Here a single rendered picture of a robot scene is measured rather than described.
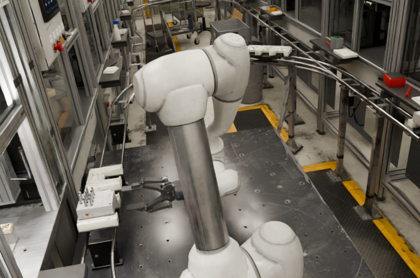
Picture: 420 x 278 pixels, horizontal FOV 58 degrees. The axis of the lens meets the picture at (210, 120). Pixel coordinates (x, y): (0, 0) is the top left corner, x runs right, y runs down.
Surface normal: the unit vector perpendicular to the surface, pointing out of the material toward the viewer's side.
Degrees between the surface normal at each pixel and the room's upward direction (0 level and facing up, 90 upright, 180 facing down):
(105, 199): 0
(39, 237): 0
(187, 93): 79
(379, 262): 0
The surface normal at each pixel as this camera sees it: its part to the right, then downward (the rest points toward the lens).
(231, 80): 0.57, 0.57
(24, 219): -0.09, -0.89
